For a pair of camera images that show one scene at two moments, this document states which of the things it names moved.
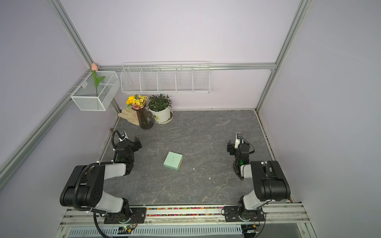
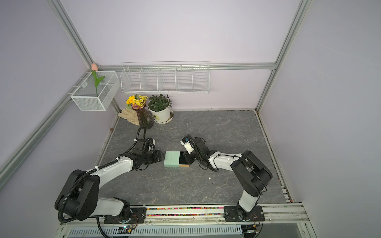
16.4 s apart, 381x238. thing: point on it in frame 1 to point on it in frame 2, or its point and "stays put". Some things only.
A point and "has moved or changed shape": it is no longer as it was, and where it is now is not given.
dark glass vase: (146, 118) stays put
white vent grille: (224, 231) stays put
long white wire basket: (165, 77) stays put
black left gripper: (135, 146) to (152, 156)
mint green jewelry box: (173, 160) has moved or changed shape
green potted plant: (159, 102) stays put
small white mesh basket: (97, 91) stays put
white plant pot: (162, 117) stays put
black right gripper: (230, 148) to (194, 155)
